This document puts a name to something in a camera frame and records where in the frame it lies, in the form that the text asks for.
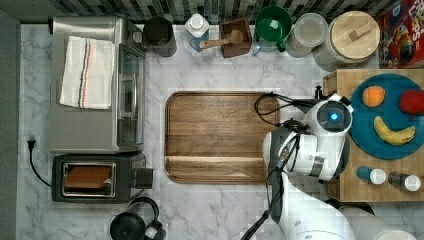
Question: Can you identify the dark wooden box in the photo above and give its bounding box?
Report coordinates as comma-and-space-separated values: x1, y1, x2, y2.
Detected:
219, 17, 252, 58

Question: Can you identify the wooden drawer cabinet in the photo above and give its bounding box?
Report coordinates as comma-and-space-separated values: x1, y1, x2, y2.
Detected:
323, 69, 423, 202

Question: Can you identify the wooden spoon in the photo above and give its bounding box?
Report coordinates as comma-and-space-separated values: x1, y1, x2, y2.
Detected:
199, 29, 243, 49

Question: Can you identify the black slot toaster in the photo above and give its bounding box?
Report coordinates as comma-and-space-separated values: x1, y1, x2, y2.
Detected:
51, 152, 153, 204

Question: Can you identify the canister with wooden lid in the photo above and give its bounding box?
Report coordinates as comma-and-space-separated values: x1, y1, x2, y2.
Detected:
312, 11, 380, 72

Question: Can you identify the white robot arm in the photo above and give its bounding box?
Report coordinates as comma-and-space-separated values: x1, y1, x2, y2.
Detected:
262, 94, 355, 240

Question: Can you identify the stainless toaster oven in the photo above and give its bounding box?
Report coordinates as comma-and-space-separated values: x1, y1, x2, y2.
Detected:
49, 16, 146, 154

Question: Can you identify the blue round plate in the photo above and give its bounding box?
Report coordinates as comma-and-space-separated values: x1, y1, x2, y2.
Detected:
350, 74, 424, 160

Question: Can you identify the dark grey mug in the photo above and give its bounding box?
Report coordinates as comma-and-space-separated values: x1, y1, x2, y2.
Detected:
143, 17, 177, 57

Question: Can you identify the wooden serving tray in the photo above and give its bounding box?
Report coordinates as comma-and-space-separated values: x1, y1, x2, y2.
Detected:
165, 91, 280, 184

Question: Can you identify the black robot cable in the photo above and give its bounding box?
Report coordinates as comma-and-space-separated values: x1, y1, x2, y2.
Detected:
240, 92, 329, 240

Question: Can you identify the black french press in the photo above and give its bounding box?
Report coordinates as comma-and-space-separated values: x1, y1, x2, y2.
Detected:
109, 197, 166, 240

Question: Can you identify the orange fruit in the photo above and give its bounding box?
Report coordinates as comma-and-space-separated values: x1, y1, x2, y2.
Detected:
362, 86, 386, 108

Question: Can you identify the white capped bottle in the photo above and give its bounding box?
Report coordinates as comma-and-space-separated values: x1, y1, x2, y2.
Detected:
185, 13, 209, 52

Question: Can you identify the white striped dish towel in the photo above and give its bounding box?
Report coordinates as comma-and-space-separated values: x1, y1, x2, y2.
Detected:
60, 36, 115, 110

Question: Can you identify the red cereal box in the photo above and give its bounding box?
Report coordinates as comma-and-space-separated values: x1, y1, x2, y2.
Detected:
379, 0, 424, 69

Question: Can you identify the clear jar with grey lid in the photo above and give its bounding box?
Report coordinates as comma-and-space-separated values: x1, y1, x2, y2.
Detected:
285, 13, 328, 58

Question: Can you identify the yellow banana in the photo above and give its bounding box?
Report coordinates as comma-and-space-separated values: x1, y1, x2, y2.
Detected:
374, 116, 416, 146

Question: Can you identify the blue salt shaker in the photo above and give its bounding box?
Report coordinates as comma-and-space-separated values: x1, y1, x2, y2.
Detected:
356, 166, 387, 185

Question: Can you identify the black drawer handle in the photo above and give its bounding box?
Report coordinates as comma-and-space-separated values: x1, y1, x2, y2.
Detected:
314, 86, 329, 100

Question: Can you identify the paper towel roll on holder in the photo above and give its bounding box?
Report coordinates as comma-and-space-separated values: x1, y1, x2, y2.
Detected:
326, 199, 417, 240

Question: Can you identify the red apple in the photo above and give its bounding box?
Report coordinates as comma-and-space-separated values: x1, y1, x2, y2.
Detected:
399, 90, 424, 115

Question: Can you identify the dark pepper shaker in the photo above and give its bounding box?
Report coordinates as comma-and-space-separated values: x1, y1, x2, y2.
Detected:
388, 172, 421, 192

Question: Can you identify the black power cord with plug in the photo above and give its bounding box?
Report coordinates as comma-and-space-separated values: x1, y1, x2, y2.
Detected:
26, 139, 53, 187

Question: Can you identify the toast slice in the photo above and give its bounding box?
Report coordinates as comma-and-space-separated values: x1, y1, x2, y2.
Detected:
63, 166, 112, 189

